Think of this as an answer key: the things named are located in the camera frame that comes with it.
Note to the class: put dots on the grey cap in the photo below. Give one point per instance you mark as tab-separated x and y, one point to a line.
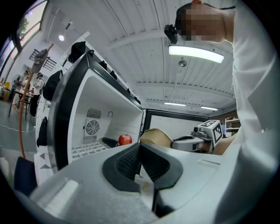
39	60

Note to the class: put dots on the black head-worn camera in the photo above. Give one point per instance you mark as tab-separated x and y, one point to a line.
171	32

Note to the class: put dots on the red apple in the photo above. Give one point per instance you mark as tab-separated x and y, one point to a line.
125	139

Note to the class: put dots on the black mini fridge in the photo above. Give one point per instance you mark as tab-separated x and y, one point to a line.
59	122

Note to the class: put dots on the wooden shelf unit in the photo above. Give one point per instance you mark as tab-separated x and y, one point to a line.
232	123

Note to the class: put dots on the black bottle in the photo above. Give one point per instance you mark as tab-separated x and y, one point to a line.
110	142

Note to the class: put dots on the white shelf unit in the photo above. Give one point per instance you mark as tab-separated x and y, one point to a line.
43	111

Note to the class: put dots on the person's head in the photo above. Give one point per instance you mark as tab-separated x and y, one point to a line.
205	22

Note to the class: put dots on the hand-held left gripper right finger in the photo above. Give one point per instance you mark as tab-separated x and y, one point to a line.
162	168

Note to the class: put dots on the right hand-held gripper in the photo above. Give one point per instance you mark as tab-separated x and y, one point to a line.
215	131

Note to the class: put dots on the white triangle-patterned table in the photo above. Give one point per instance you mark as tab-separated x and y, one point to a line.
44	164

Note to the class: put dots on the person's right forearm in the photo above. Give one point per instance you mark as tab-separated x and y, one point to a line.
225	144

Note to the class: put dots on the navy blue chair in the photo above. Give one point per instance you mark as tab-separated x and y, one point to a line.
25	175

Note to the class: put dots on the beige plastic container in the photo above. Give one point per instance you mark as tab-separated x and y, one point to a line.
156	136

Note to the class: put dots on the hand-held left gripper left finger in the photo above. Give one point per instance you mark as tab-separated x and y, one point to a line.
122	170

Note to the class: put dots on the person's light shirt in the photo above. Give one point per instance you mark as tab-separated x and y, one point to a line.
253	109

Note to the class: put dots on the window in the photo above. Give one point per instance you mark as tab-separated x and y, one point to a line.
28	24

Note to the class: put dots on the orange coat rack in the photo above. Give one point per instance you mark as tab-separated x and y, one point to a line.
22	122

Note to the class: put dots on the round ceiling light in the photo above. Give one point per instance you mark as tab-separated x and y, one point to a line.
61	37

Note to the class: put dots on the long ceiling light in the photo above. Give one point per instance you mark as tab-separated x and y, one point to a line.
175	104
208	108
195	53

